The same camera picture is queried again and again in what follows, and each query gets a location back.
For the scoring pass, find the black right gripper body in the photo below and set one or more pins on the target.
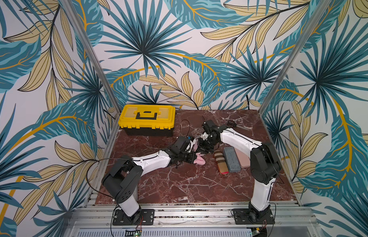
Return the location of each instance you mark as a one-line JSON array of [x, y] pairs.
[[204, 145]]

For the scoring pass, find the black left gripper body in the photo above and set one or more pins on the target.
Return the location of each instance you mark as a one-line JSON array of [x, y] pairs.
[[187, 157]]

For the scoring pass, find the pink microfibre cloth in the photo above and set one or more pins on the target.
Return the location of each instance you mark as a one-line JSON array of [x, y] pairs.
[[199, 160]]

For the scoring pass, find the tan round object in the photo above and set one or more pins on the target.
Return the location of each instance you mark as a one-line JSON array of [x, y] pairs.
[[221, 162]]

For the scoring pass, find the grey rectangular block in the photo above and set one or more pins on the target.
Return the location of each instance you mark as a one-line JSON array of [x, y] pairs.
[[231, 159]]

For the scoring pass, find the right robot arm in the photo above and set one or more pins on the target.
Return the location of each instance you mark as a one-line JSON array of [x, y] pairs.
[[264, 160]]

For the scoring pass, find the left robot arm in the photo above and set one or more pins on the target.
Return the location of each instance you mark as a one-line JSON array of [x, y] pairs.
[[123, 178]]

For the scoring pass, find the yellow black toolbox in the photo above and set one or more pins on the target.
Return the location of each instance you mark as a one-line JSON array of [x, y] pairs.
[[148, 120]]

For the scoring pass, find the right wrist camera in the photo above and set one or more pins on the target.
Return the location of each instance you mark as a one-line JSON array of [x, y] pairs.
[[209, 126]]

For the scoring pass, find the aluminium front rail frame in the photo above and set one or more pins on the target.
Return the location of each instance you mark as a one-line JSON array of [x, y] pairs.
[[195, 220]]

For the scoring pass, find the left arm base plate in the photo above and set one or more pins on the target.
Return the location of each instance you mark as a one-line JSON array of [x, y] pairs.
[[144, 217]]

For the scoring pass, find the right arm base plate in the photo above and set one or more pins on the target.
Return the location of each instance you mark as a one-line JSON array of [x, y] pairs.
[[250, 216]]

